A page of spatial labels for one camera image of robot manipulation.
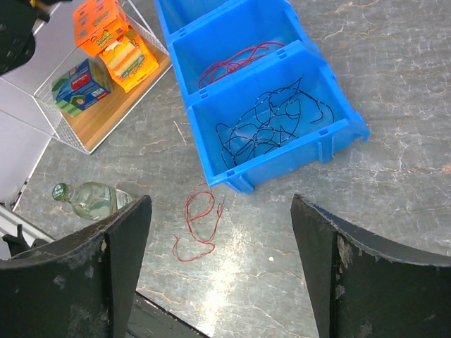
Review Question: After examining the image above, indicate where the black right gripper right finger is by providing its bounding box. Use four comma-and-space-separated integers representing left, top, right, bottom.
291, 194, 450, 337

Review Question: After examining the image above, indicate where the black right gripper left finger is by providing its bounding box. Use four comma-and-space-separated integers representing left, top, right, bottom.
1, 195, 152, 337

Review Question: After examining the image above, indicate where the black wire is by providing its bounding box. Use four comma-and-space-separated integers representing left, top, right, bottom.
215, 75, 335, 168

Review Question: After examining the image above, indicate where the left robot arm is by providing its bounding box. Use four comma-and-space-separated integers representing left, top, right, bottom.
0, 0, 61, 75

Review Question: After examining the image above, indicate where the clear glass bottle left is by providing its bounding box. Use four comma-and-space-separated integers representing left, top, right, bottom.
51, 182, 133, 221

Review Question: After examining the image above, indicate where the blue plastic bin near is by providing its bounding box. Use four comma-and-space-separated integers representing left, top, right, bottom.
187, 41, 370, 194

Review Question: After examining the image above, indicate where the blue plastic bin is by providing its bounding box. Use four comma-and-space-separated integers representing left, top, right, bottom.
165, 1, 312, 96
153, 0, 247, 36
187, 41, 370, 194

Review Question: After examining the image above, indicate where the blue green sponge pack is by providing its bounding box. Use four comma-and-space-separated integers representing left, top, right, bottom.
51, 58, 112, 117

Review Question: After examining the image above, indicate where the orange snack box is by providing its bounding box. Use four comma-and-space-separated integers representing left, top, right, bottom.
73, 0, 159, 92

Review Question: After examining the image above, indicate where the blue plastic bin middle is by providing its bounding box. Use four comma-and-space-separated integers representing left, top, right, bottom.
165, 1, 312, 96

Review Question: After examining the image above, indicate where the blue plastic bin far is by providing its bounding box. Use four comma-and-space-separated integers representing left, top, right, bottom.
153, 0, 247, 36

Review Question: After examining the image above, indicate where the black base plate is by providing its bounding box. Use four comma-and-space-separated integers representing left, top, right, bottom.
125, 292, 209, 338

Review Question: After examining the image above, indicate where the white wire shelf rack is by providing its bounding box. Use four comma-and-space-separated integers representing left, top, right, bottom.
0, 0, 173, 212

